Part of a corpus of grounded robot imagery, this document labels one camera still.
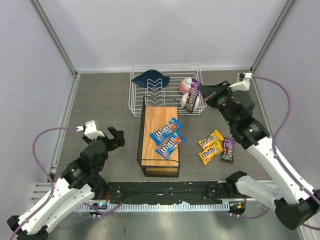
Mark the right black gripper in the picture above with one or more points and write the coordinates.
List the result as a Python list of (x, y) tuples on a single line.
[(215, 93)]

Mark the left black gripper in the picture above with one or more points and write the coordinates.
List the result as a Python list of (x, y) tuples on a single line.
[(110, 140)]

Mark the blue candy bag long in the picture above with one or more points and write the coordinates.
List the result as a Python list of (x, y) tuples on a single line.
[(159, 135)]

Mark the blue candy bag short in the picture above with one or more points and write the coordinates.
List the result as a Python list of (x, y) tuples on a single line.
[(167, 148)]

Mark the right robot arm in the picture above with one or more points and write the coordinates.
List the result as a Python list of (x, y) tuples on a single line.
[(293, 201)]

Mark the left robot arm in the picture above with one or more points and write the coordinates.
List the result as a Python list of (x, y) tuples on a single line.
[(78, 183)]

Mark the yellow candy bag upper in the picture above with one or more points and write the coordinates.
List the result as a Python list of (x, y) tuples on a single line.
[(210, 140)]

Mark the yellow candy bag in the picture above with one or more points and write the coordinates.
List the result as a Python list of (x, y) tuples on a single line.
[(210, 140), (210, 153)]

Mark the purple brown candy bag lower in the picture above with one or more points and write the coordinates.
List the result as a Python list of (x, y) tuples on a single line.
[(228, 150)]

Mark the yellow candy bag lower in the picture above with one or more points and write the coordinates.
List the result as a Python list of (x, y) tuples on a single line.
[(210, 153)]

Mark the white bowl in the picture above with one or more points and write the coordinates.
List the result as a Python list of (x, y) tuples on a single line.
[(184, 100)]

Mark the pink patterned bowl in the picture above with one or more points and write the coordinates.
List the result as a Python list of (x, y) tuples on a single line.
[(185, 85)]

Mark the dark blue leaf plate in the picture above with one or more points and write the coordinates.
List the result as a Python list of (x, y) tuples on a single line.
[(150, 78)]

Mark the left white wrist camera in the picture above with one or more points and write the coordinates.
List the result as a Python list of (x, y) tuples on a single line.
[(90, 130)]

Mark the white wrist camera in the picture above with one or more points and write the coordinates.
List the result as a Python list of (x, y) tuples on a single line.
[(243, 82), (90, 130)]

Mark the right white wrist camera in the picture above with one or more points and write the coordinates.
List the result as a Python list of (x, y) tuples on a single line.
[(243, 82)]

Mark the white wire dish rack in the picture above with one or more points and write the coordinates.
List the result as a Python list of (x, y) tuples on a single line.
[(155, 94)]

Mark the black wire wooden shelf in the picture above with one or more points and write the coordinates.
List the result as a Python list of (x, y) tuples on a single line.
[(158, 121)]

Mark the white cable duct strip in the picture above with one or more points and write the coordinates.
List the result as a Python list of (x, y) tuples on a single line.
[(183, 207)]

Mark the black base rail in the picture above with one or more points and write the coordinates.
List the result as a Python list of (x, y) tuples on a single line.
[(171, 192)]

